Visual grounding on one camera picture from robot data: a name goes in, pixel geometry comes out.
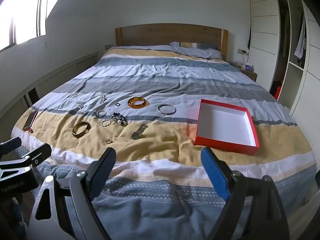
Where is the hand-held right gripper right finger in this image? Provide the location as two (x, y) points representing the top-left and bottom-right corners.
(201, 147), (290, 240)

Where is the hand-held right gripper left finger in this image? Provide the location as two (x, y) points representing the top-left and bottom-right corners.
(29, 147), (117, 240)

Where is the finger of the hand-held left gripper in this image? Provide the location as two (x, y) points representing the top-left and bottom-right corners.
(0, 137), (22, 155)
(0, 143), (52, 178)

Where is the dark bangle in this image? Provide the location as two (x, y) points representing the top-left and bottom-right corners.
(72, 121), (92, 138)

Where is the red shallow box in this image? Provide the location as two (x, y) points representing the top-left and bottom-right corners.
(194, 99), (260, 155)

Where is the silver wristwatch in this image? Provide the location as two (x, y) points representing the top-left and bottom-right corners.
(130, 124), (147, 140)

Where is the dark bead bracelet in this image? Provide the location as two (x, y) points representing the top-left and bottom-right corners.
(112, 112), (128, 127)

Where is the amber bangle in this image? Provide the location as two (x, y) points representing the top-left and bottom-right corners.
(128, 97), (148, 110)

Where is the silver bangle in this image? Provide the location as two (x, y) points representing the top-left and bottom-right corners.
(158, 104), (177, 116)

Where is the red bag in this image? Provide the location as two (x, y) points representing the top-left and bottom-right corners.
(274, 81), (283, 100)

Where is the wooden nightstand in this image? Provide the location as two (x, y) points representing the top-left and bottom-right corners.
(236, 64), (258, 82)

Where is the window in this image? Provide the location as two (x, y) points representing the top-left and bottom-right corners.
(0, 0), (48, 52)

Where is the striped pillow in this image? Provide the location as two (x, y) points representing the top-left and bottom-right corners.
(169, 41), (223, 60)

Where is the white wardrobe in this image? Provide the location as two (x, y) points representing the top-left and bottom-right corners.
(246, 0), (320, 120)

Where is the wooden headboard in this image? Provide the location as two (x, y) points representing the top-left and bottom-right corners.
(115, 24), (229, 62)

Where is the hanging striped shirt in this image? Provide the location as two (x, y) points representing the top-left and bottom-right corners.
(294, 12), (307, 60)

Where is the smartphone with red strap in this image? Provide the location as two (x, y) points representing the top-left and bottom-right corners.
(23, 110), (39, 132)

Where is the low white wall cabinet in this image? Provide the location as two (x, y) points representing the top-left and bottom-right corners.
(0, 52), (99, 117)

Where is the thin silver necklace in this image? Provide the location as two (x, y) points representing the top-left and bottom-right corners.
(75, 94), (107, 110)

